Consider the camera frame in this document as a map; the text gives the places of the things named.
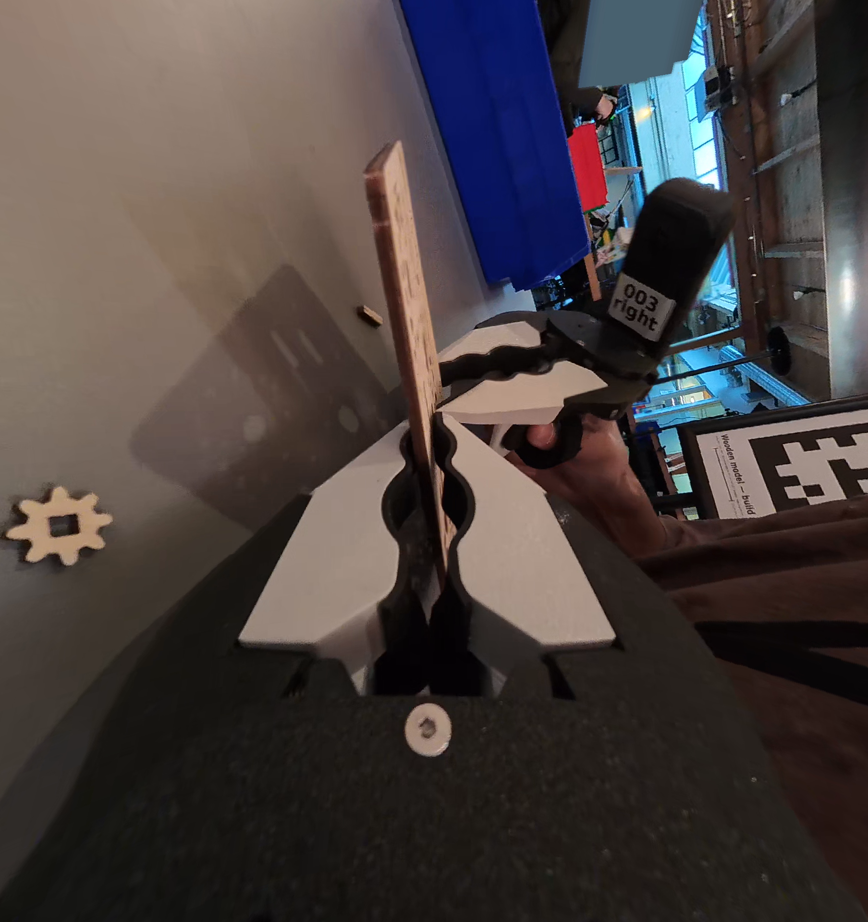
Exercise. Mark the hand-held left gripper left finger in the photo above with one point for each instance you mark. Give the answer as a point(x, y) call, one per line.
point(318, 576)

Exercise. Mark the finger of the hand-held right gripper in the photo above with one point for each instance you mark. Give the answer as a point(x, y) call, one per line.
point(498, 337)
point(520, 400)

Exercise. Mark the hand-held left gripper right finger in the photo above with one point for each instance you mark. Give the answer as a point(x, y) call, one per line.
point(534, 576)

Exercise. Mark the laser-cut wooden model sheet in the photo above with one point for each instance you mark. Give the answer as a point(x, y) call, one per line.
point(412, 324)

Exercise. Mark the person's right forearm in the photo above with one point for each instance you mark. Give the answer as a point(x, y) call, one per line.
point(765, 562)

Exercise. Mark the grey desk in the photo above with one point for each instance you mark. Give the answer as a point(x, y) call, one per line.
point(153, 180)

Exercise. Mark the person's right hand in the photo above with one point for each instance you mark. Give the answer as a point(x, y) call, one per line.
point(599, 475)

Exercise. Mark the small rectangular wooden piece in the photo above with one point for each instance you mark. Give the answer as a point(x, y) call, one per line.
point(369, 314)

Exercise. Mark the black rod with disc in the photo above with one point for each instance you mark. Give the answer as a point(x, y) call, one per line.
point(779, 349)

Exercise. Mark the red plastic bin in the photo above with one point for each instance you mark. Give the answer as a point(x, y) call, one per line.
point(586, 169)

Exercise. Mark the framed marker sign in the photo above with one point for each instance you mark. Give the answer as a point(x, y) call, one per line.
point(729, 475)

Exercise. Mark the blue plastic bin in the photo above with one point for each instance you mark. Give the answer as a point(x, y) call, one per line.
point(491, 144)

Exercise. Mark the small wooden gear piece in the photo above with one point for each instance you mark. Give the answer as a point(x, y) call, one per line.
point(30, 533)

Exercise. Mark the wooden shelving frame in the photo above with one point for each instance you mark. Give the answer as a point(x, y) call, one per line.
point(787, 144)

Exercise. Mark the silver ventilation duct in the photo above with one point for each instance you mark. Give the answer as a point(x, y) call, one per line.
point(859, 216)

